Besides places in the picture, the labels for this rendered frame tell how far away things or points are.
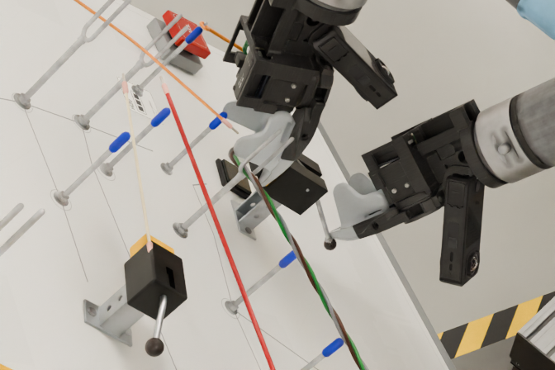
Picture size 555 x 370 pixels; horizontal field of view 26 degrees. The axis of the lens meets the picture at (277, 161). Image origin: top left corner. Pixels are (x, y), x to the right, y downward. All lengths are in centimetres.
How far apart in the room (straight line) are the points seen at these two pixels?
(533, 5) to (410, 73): 183
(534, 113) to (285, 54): 23
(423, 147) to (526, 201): 147
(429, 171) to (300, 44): 20
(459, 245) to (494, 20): 182
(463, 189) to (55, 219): 40
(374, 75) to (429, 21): 184
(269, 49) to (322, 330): 30
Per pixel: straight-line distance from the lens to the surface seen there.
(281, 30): 106
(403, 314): 139
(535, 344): 218
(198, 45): 137
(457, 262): 119
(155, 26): 138
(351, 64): 109
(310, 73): 107
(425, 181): 117
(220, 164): 126
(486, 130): 113
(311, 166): 120
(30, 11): 121
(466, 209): 117
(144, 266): 90
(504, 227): 258
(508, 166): 113
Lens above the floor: 210
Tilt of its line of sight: 53 degrees down
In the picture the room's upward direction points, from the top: straight up
